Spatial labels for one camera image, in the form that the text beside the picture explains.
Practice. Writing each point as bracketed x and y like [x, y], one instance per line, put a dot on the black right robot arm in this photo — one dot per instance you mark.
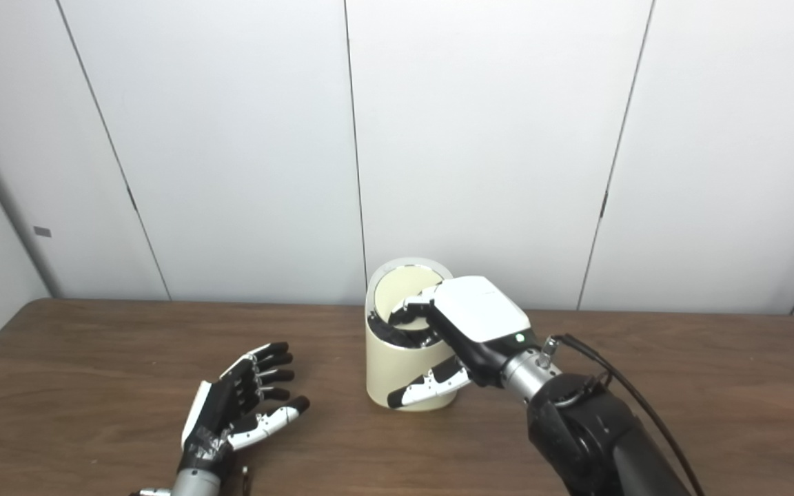
[590, 434]

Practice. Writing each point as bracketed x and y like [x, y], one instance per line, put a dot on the cream round bin lid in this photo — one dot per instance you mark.
[404, 289]

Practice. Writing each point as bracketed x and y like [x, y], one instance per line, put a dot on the cream-colored bin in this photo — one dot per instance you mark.
[397, 368]

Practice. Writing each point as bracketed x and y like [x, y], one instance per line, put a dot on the grey wall sticker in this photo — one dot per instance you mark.
[42, 231]

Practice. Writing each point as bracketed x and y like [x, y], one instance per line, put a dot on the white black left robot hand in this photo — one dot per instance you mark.
[214, 413]

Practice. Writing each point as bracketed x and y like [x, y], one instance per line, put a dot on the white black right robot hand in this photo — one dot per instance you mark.
[480, 310]

